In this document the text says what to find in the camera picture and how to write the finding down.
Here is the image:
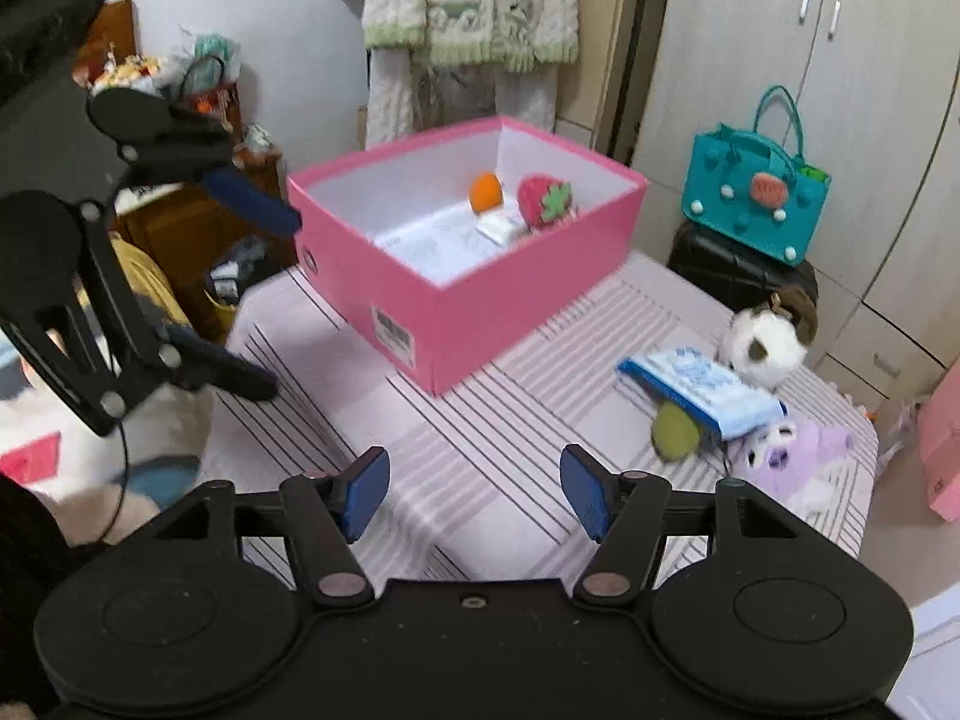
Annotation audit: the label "pink cardboard box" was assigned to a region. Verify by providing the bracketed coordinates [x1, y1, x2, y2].
[287, 116, 648, 397]

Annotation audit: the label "beige tall cabinet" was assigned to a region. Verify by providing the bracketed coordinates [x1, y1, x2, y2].
[551, 0, 647, 160]

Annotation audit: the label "crumpled clear plastic bag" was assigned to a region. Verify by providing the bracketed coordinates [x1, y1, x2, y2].
[862, 396, 925, 467]

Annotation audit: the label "wooden bedside cabinet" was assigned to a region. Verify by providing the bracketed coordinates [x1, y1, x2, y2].
[75, 0, 290, 340]

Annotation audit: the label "cream fleece pants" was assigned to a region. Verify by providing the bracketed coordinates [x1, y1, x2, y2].
[366, 49, 560, 152]

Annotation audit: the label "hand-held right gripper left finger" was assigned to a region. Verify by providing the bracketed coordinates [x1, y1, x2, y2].
[154, 446, 391, 610]

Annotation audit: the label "pink paper bag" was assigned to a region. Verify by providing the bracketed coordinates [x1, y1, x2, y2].
[916, 373, 960, 523]

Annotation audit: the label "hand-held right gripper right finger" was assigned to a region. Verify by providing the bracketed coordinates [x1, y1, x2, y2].
[561, 444, 803, 607]

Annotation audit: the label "black suitcase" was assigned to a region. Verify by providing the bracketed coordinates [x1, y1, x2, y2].
[667, 221, 821, 316]

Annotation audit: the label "black cable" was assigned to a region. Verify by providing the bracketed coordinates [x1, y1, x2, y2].
[96, 420, 133, 542]

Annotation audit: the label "white tissue packet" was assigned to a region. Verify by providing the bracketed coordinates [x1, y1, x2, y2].
[478, 213, 523, 245]

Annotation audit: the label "purple plush toy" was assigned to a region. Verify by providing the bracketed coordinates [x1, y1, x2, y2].
[731, 420, 860, 520]

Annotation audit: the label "striped pink tablecloth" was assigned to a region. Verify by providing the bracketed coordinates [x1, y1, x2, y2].
[199, 251, 879, 587]

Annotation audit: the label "grey wooden wardrobe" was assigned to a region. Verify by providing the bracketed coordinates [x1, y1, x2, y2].
[630, 0, 960, 407]

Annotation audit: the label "green soft toy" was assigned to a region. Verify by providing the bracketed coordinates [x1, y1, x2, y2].
[650, 401, 710, 463]

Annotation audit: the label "teal felt handbag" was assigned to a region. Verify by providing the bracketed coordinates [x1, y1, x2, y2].
[681, 85, 833, 268]

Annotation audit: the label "yellow cloth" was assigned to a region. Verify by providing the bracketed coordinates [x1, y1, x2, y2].
[109, 235, 193, 332]

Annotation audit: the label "blue white wipes packet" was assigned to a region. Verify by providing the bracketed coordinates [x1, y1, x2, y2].
[616, 348, 789, 440]

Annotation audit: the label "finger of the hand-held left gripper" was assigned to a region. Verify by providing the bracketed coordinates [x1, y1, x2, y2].
[0, 202, 278, 436]
[120, 116, 303, 235]

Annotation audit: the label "white brown plush dog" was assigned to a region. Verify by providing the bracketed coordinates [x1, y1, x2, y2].
[716, 289, 821, 390]

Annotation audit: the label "red strawberry plush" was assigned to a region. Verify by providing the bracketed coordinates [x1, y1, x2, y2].
[517, 175, 578, 230]

